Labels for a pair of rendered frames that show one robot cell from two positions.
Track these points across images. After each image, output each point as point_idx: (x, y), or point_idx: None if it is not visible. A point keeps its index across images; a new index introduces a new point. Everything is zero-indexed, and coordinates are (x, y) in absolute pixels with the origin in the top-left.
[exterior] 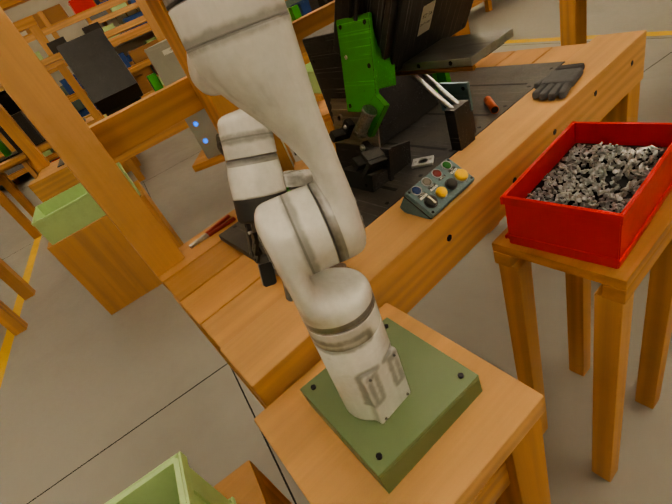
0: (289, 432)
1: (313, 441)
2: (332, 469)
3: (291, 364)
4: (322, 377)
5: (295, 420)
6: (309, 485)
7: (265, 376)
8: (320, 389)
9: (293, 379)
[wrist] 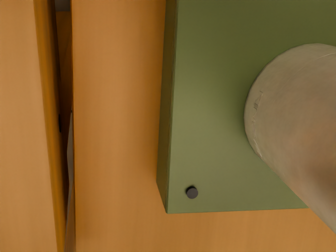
0: (163, 235)
1: (215, 213)
2: (276, 214)
3: (56, 177)
4: (186, 163)
5: (153, 217)
6: (262, 249)
7: (58, 250)
8: (207, 183)
9: (59, 172)
